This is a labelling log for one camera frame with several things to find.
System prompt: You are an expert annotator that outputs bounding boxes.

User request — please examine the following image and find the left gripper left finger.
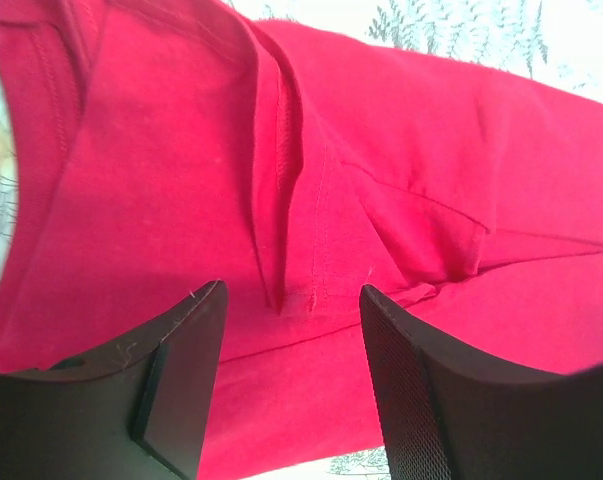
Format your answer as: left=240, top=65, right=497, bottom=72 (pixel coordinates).
left=0, top=281, right=228, bottom=479

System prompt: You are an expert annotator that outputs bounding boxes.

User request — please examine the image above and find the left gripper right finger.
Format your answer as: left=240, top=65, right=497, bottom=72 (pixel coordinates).
left=359, top=285, right=603, bottom=479

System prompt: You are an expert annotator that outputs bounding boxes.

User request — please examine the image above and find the magenta t shirt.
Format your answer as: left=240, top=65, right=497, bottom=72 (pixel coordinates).
left=0, top=0, right=603, bottom=480

